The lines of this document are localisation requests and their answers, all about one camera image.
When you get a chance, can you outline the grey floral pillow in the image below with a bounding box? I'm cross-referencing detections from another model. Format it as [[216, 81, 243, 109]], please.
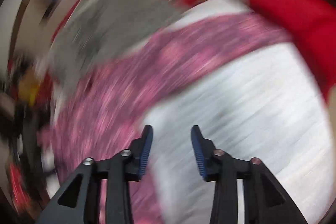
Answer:
[[48, 0, 183, 92]]

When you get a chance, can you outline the purple pink floral cloth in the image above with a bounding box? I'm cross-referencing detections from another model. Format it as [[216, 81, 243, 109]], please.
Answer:
[[40, 12, 290, 223]]

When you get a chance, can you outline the solid red cloth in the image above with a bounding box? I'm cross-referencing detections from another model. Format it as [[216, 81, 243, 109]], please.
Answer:
[[248, 0, 335, 101]]

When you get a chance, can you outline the cluttered side shelf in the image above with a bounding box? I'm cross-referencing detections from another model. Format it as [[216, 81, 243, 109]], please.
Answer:
[[1, 54, 58, 220]]

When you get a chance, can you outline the white bed sheet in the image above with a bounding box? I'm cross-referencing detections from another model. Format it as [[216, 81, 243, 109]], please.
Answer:
[[141, 0, 334, 224]]

